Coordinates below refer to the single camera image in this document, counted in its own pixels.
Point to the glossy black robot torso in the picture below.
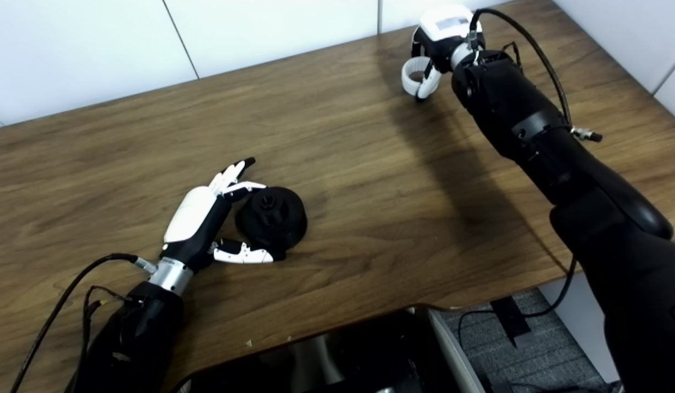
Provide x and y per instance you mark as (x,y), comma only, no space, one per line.
(315,360)

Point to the round black plastic part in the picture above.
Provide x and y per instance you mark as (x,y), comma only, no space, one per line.
(280,221)

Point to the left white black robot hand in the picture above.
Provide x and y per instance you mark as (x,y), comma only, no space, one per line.
(193,218)

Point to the black flat floor box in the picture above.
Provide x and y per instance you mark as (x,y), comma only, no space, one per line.
(509,319)

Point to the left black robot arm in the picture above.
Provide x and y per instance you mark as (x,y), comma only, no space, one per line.
(138,338)

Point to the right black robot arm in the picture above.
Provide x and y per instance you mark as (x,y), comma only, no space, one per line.
(534,131)

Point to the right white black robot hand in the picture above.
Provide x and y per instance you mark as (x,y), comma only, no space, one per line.
(446,33)

